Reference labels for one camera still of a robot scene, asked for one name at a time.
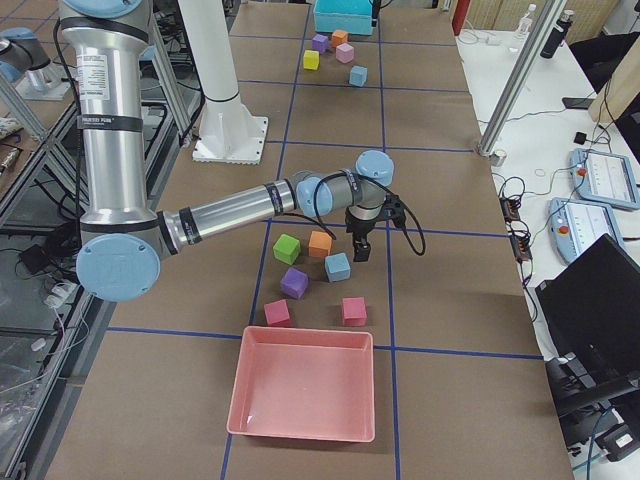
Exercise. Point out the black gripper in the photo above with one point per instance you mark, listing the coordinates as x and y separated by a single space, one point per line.
361 230

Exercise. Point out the light blue foam block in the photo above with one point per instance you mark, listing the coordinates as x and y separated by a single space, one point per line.
337 267
358 76

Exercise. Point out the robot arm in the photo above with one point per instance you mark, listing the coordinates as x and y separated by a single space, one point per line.
123 241

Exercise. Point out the orange foam block right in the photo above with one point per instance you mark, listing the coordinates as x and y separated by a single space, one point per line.
319 244

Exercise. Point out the orange foam block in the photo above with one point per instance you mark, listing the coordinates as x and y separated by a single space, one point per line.
319 244
339 37

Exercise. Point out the crimson foam block far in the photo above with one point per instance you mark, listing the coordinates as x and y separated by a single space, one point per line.
354 312

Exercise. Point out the crimson foam block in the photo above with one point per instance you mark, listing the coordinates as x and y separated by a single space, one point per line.
277 314
354 312

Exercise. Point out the green foam block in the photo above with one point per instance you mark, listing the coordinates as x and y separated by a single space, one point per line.
287 249

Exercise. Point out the purple foam block right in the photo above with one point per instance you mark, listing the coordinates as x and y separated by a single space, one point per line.
294 283

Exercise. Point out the purple foam block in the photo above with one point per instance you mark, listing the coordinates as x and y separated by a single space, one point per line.
320 43
294 283

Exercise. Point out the crimson foam block near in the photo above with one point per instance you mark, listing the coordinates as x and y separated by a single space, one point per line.
277 314

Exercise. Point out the pink plastic tray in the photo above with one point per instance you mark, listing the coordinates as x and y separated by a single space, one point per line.
304 384

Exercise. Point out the yellow foam block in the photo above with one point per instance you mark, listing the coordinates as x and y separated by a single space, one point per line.
311 60

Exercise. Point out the pink foam block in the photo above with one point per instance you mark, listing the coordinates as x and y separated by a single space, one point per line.
345 53

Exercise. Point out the purple foam block left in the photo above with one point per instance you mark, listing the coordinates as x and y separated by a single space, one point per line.
320 43

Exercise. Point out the orange foam block left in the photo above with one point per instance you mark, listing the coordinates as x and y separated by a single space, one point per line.
339 37

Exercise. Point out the teach pendant near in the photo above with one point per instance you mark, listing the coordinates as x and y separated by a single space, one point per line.
576 224

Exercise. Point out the teach pendant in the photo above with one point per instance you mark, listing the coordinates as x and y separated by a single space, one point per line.
604 177
576 224

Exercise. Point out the teal plastic bin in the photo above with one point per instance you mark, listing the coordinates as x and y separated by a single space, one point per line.
352 16

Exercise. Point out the black laptop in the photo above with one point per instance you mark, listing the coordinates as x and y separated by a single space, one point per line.
592 308

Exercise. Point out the teach pendant far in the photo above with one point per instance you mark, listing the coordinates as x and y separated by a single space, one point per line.
604 177

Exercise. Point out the black water bottle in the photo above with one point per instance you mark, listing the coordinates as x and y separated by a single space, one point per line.
558 34

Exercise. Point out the aluminium frame post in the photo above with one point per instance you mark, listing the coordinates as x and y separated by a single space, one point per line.
528 39

